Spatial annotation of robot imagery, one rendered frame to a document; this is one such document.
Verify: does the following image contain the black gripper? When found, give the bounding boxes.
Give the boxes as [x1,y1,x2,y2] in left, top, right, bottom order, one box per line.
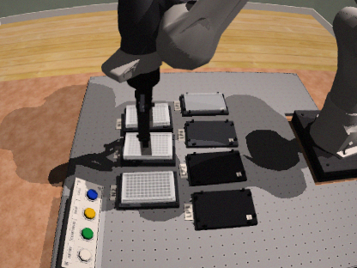
[126,68,160,155]

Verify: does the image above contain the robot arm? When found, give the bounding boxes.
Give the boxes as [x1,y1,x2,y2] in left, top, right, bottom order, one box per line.
[101,0,357,160]

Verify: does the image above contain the white button panel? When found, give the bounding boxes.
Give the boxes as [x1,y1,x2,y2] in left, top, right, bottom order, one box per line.
[57,178,107,268]

